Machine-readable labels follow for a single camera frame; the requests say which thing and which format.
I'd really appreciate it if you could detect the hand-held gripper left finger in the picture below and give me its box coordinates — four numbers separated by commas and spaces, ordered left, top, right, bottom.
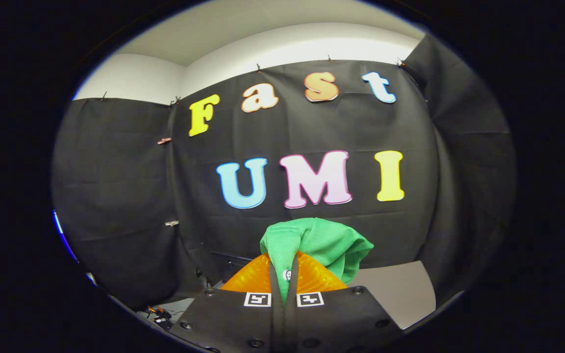
170, 252, 283, 353

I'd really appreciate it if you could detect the black backdrop cloth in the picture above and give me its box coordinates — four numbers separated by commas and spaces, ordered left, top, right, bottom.
51, 33, 517, 314

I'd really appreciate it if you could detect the grey appliance cabinet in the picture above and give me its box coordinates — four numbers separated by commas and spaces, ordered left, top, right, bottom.
349, 260, 437, 330

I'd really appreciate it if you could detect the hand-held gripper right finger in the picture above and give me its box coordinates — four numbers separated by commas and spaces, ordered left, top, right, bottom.
283, 251, 404, 353

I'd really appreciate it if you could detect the green polo shirt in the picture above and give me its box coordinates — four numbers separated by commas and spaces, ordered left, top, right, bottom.
260, 218, 375, 307

